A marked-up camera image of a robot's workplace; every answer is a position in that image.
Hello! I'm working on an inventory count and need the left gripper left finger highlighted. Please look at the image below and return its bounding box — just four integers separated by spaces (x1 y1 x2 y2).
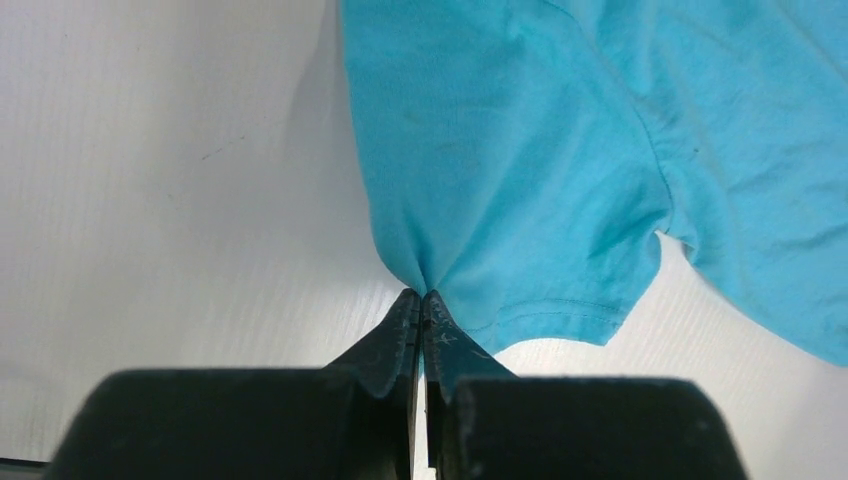
45 289 421 479

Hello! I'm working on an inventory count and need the turquoise t-shirt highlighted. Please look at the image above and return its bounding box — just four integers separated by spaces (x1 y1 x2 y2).
339 1 847 366

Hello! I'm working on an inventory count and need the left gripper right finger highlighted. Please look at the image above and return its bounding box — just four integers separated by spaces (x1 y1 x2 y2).
421 292 746 479

